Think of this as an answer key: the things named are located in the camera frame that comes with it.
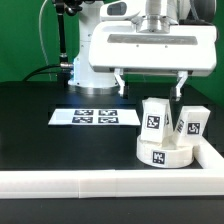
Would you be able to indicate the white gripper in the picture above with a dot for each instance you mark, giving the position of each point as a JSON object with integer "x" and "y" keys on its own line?
{"x": 152, "y": 37}

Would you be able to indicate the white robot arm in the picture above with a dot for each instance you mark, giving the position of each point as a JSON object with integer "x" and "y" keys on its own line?
{"x": 77, "y": 21}

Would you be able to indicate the white round stool seat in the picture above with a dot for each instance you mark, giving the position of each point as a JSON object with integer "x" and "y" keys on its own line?
{"x": 168, "y": 156}

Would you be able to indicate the white marker sheet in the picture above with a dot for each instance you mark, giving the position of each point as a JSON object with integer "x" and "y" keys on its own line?
{"x": 94, "y": 117}

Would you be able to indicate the white L-shaped fence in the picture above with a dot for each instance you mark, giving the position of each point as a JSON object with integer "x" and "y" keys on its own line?
{"x": 207, "y": 180}

